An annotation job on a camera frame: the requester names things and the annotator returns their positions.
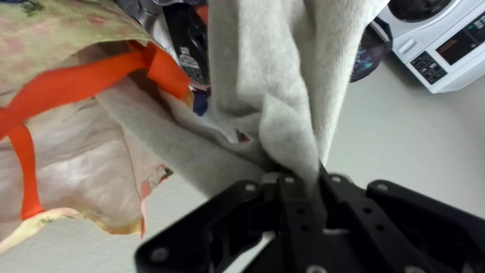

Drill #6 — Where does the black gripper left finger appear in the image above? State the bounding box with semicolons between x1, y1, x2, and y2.
133;173;324;273

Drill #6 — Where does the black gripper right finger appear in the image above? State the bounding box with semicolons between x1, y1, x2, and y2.
308;162;485;273

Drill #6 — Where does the grey sweatshirt clothing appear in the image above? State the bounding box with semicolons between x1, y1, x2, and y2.
96;0;391;197

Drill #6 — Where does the black orange printed bag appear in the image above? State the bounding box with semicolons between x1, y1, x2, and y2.
150;0;394;117

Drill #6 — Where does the pink floral shopping bag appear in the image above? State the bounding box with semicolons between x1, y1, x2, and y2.
0;0;203;255

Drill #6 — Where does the white washing machine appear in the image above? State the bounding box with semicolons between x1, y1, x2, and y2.
371;0;485;96

